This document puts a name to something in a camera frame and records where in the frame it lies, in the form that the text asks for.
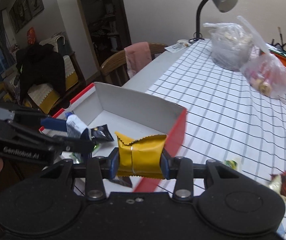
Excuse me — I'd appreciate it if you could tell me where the red white cardboard box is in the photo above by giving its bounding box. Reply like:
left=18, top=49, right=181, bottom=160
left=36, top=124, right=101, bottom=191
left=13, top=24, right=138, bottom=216
left=39, top=81, right=188, bottom=193

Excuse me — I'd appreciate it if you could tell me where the pink clear plastic snack bag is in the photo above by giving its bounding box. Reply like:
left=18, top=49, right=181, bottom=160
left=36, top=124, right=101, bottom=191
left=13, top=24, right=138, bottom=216
left=237, top=16, right=286, bottom=99

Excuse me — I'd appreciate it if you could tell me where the green foil snack packet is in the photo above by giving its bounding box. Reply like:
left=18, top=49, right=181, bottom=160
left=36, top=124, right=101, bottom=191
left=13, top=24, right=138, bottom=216
left=68, top=144, right=101, bottom=164

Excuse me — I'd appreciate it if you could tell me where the white blue snack packet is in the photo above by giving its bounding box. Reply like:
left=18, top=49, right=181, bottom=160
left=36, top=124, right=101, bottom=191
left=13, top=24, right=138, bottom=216
left=65, top=112, right=90, bottom=140

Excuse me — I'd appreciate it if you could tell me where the green white small packet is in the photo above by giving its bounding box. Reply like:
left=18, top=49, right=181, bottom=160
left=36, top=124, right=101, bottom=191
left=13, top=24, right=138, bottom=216
left=223, top=157, right=242, bottom=172

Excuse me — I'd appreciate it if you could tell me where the orange container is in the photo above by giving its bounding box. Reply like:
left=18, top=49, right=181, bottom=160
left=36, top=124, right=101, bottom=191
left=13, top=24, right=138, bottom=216
left=268, top=49, right=286, bottom=77

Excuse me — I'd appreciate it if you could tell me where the dark bookshelf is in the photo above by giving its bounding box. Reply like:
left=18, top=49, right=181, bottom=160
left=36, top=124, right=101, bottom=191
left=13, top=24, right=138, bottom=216
left=81, top=0, right=132, bottom=65

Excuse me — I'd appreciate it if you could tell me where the pink cloth on chair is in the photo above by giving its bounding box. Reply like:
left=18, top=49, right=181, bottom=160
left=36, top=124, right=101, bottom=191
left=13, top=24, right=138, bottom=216
left=124, top=42, right=152, bottom=79

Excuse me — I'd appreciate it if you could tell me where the grid pattern tablecloth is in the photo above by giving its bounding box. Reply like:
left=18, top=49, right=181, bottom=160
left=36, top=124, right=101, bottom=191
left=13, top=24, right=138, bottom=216
left=72, top=38, right=286, bottom=240

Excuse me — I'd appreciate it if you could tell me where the yellow snack packet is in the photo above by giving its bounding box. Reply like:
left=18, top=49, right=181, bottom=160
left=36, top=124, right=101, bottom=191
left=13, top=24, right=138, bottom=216
left=115, top=132, right=167, bottom=179

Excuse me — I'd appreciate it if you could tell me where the grey clear plastic bag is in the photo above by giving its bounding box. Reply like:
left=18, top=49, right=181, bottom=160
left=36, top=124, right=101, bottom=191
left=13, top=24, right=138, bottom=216
left=203, top=23, right=253, bottom=72

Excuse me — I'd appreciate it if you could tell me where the silver desk lamp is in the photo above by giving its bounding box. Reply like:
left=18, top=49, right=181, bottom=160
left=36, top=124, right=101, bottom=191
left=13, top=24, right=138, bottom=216
left=188, top=0, right=239, bottom=42

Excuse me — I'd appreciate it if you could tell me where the paper card on table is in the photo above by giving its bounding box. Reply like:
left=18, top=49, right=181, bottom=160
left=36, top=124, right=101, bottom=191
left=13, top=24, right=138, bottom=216
left=165, top=40, right=191, bottom=53

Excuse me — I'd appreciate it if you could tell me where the framed wall picture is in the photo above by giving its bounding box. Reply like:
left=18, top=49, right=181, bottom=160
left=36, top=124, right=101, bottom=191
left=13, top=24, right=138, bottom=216
left=9, top=0, right=44, bottom=33

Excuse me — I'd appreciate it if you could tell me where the black clothes pile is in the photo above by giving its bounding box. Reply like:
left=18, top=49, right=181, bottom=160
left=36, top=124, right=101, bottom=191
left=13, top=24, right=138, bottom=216
left=16, top=43, right=66, bottom=103

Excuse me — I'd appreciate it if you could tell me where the black dark snack packet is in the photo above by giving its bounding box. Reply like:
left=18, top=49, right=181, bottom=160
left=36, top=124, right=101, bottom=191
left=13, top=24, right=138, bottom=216
left=90, top=124, right=114, bottom=144

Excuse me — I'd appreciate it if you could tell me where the cream white snack packet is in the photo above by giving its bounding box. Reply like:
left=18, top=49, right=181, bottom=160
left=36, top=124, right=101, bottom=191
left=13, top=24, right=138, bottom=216
left=268, top=174, right=286, bottom=202

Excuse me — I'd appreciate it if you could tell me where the wooden chair left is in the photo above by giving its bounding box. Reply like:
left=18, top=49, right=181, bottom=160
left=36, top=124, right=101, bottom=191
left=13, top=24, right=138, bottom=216
left=100, top=42, right=167, bottom=87

